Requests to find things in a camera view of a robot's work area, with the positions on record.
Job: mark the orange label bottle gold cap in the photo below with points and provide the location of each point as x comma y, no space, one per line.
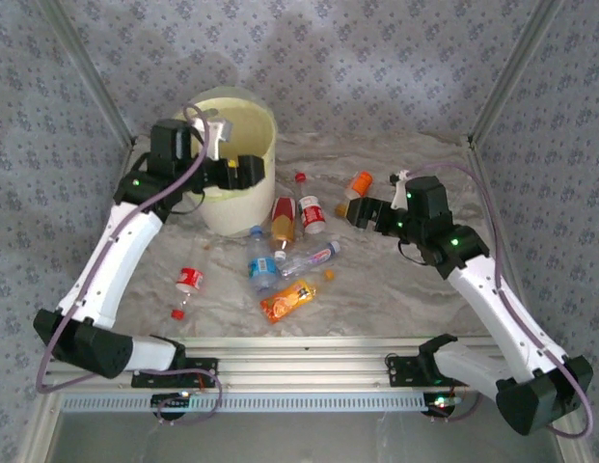
362,182

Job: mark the red white label water bottle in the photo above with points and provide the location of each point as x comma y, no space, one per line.
312,212

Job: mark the brown red bottle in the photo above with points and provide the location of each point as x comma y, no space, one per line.
283,217

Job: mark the clear bottle purple red label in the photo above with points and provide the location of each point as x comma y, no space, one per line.
311,258

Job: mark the small white bottle cap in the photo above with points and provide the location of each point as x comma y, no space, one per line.
280,256

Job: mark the clear bottle blue cap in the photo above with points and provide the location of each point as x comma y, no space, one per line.
262,266

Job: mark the orange juice bottle yellow cap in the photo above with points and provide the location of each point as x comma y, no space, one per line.
287,301

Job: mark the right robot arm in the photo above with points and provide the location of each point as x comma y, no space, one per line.
492,308

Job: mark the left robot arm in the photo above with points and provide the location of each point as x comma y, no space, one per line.
116,260

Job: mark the white ribbed plastic bin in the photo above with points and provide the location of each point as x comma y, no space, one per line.
241,212

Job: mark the clear bottle red cola label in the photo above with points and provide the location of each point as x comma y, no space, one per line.
189,280

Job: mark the right controller board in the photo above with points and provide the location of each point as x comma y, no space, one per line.
439,402

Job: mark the controller board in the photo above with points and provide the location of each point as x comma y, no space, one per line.
171,399
439,402

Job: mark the left controller board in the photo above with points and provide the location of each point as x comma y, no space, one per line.
171,399

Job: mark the left aluminium frame post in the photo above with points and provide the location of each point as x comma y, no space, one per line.
89,72

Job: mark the aluminium frame post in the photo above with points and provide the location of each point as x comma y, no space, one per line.
513,72
89,72

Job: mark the right aluminium frame post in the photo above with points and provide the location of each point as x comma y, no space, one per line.
513,72

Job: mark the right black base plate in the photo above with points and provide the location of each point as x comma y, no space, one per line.
400,371

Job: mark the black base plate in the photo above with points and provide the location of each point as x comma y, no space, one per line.
400,371
202,369

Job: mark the aluminium mounting rail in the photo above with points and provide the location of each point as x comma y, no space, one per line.
304,366

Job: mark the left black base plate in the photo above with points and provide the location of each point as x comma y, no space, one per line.
202,369

